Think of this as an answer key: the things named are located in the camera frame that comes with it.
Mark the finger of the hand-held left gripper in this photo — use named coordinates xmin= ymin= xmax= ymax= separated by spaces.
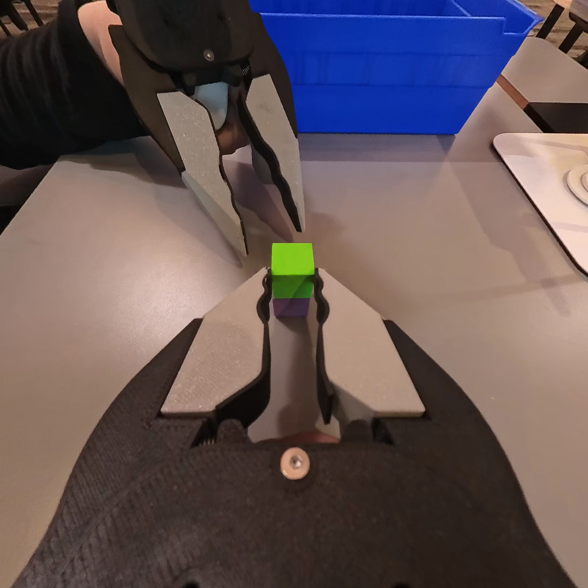
xmin=157 ymin=91 xmax=249 ymax=256
xmin=239 ymin=73 xmax=306 ymax=232

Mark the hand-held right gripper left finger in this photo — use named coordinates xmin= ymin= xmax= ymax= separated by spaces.
xmin=160 ymin=268 xmax=271 ymax=428

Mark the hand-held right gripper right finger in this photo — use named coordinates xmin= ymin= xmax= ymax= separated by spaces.
xmin=316 ymin=269 xmax=426 ymax=424

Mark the purple foam cube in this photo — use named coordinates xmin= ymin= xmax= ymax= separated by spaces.
xmin=273 ymin=298 xmax=307 ymax=319

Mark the blue plastic bin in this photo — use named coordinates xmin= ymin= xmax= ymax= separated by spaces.
xmin=248 ymin=0 xmax=545 ymax=135

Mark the green foam cube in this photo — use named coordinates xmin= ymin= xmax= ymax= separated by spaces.
xmin=271 ymin=243 xmax=315 ymax=299

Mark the person's left forearm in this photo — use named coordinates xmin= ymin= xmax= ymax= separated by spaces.
xmin=0 ymin=0 xmax=152 ymax=171

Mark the person's left hand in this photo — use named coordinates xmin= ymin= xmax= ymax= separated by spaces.
xmin=77 ymin=0 xmax=125 ymax=79

